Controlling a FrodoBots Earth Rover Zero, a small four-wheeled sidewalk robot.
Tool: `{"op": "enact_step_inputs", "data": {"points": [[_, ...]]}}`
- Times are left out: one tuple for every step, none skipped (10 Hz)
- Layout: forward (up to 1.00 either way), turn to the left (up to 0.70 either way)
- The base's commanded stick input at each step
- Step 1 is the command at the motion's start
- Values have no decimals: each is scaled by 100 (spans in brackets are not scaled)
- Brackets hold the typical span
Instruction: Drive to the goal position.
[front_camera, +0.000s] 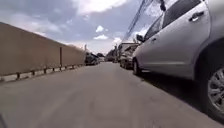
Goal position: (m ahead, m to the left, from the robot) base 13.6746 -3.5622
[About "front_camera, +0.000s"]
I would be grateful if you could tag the dark vehicle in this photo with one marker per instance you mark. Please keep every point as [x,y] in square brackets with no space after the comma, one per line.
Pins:
[90,59]

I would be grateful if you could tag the silver car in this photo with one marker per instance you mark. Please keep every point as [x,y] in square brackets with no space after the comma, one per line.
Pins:
[180,43]

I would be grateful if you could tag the parked vehicle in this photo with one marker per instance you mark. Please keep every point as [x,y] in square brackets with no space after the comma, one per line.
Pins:
[127,56]

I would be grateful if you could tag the grey cracked concrete road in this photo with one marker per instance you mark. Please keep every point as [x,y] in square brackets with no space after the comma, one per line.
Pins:
[93,100]

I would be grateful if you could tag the long tan wall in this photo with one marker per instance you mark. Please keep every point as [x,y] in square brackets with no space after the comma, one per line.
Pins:
[33,53]

